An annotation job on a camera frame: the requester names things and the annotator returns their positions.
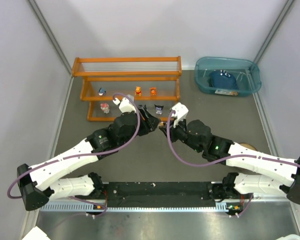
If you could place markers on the round wooden disc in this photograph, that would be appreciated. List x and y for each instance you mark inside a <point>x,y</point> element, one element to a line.
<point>248,146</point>

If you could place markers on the black yellow toy figure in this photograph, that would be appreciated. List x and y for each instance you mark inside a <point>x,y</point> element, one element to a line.
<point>142,108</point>

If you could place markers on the printed label card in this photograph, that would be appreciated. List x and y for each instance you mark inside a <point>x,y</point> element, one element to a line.
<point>226,92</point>

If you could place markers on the pink bunny toy figure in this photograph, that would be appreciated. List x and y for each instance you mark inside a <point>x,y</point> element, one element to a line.
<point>105,108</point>

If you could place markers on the white object bottom left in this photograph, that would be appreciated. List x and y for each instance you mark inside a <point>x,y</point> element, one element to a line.
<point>36,234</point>

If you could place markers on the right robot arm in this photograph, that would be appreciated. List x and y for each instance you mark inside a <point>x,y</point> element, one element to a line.
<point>272,175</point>

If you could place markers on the orange tiger toy figure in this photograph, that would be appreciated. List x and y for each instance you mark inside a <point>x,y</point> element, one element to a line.
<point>153,91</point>

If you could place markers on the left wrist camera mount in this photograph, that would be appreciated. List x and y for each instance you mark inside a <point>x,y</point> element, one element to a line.
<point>124,105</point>

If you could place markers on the teal plastic bin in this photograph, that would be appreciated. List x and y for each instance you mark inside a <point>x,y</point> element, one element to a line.
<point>246,72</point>

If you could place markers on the dark blue cloth bag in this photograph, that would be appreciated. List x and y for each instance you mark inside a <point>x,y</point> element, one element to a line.
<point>223,79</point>

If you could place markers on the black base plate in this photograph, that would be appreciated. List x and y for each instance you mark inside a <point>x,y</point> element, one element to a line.
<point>163,194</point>

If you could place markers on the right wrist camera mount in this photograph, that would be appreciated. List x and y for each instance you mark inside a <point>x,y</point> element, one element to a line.
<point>179,113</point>

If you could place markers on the blue donkey toy figure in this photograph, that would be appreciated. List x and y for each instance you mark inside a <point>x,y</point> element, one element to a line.
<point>102,92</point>

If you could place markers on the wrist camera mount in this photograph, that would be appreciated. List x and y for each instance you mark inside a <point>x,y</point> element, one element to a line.
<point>124,105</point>
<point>179,113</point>

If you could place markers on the orange wooden shelf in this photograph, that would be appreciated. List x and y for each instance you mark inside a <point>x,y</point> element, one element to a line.
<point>123,75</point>

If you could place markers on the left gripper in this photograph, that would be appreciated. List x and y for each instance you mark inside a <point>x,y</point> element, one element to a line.
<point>148,119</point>

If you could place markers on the purple black toy figure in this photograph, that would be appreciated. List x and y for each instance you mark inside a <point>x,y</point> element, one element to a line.
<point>158,109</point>

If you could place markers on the grey slotted cable duct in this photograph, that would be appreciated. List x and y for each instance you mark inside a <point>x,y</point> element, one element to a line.
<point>71,206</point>

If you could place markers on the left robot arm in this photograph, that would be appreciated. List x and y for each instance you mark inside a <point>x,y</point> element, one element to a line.
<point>44,182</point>

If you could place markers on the yellow bear toy figure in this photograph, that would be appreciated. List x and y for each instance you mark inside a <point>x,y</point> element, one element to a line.
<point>138,91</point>

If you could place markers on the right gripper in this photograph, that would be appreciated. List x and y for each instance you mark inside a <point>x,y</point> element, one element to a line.
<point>171,129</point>

